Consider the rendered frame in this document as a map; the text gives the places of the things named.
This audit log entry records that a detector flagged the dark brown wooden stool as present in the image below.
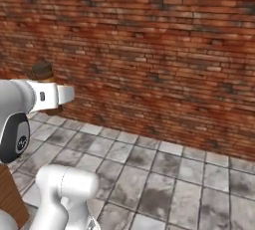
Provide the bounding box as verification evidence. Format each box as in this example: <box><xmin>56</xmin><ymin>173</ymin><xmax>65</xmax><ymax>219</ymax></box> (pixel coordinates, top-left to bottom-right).
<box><xmin>30</xmin><ymin>58</ymin><xmax>67</xmax><ymax>116</ymax></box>

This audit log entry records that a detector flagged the brown wooden counter panel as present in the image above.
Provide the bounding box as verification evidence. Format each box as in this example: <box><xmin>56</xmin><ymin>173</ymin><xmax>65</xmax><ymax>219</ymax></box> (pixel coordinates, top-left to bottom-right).
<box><xmin>0</xmin><ymin>163</ymin><xmax>31</xmax><ymax>230</ymax></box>

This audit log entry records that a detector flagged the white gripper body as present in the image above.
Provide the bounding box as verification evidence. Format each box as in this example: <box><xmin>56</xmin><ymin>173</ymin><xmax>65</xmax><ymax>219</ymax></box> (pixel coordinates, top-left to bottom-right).
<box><xmin>56</xmin><ymin>84</ymin><xmax>77</xmax><ymax>108</ymax></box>

